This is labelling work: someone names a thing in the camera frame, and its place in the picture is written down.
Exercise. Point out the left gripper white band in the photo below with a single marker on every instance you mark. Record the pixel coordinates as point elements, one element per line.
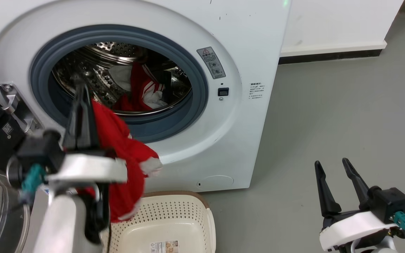
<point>86,168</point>

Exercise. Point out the red and white striped garment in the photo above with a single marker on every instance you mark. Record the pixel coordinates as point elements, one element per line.
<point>142,88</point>

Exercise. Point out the grey warning sticker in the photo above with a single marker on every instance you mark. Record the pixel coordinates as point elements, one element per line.
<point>211,62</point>

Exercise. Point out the paper label in basket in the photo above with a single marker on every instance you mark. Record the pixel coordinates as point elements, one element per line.
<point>164,247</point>

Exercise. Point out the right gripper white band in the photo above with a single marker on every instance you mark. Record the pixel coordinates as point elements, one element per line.
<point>353,228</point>

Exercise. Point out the white text label sticker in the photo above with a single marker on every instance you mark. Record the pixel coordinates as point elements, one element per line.
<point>256,90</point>

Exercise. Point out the cream perforated laundry basket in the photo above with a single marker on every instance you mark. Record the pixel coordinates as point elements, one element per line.
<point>174,218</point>

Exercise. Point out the round filter cover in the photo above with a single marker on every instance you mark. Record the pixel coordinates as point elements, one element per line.
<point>216,181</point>

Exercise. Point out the grey rubber door gasket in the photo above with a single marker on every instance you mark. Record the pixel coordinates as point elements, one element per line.
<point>195,66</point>

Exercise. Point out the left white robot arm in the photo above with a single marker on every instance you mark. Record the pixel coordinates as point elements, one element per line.
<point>62,225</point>

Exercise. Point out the white front-load washing machine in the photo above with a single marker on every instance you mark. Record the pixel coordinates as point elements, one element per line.
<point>244,42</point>

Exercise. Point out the perforated steel drum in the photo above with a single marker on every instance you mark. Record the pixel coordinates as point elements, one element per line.
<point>93,75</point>

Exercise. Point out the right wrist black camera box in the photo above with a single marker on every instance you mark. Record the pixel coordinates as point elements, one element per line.
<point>389,203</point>

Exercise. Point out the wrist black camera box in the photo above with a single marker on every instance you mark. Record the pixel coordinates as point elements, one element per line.
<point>39,151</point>
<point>389,203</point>

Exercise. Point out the red garment with white trim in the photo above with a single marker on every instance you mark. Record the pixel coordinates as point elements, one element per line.
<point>121,158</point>

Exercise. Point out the black skirting strip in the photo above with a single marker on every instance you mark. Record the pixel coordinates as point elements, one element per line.
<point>329,56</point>

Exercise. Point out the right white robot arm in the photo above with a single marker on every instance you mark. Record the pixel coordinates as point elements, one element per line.
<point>381,246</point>

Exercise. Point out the metal door hinge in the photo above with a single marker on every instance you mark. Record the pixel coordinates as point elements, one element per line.
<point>17,106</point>

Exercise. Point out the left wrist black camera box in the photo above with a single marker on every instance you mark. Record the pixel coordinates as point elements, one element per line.
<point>39,151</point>

